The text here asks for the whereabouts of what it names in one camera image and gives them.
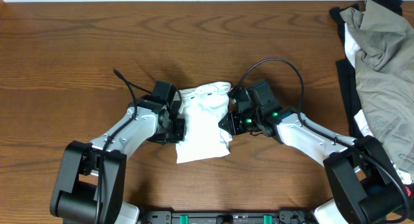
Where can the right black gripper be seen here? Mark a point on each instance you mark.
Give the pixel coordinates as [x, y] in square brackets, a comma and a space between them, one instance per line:
[233, 128]

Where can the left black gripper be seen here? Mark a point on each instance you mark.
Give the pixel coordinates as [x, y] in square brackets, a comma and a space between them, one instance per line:
[180, 134]

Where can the white t-shirt with black print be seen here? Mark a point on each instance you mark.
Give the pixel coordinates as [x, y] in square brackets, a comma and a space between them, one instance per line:
[203, 108]

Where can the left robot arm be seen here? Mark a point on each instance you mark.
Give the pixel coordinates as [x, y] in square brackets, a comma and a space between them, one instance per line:
[90, 182]

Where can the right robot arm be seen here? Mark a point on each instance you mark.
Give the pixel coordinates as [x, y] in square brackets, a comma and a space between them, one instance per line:
[364, 184]

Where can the black garment with red tag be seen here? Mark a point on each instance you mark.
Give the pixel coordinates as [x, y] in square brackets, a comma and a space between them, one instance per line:
[346, 73]

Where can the white garment under pile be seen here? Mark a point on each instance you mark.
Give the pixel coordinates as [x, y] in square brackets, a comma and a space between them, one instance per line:
[351, 48]

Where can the olive grey garment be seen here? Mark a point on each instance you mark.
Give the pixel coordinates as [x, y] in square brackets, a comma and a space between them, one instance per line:
[383, 66]

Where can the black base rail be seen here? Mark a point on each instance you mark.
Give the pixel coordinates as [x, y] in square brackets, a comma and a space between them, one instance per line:
[281, 217]

